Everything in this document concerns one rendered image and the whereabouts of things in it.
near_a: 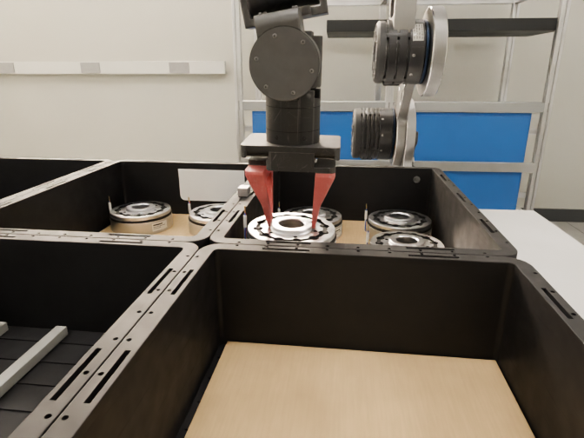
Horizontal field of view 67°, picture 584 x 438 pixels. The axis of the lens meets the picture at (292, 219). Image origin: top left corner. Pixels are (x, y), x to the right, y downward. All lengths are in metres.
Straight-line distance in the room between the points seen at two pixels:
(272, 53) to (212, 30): 3.14
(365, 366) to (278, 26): 0.30
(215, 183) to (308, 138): 0.40
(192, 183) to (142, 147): 2.91
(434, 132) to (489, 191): 0.47
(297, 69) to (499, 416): 0.32
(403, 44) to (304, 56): 0.72
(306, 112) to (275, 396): 0.26
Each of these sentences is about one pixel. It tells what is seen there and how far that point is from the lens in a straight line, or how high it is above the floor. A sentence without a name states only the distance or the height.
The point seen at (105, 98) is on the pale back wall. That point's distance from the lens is 3.82.
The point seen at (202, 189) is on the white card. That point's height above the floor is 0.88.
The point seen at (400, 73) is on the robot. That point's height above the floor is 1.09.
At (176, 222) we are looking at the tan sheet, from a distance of 0.83.
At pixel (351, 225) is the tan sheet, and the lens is 0.79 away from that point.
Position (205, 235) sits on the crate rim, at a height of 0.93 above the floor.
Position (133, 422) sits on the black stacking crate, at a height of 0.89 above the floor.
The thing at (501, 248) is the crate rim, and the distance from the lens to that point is 0.47.
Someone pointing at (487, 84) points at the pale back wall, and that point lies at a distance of 3.55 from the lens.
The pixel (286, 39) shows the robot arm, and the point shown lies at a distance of 0.37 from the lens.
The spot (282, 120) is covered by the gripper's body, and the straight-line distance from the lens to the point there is 0.45.
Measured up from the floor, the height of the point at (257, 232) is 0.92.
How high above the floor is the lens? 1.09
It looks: 18 degrees down
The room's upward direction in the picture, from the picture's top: straight up
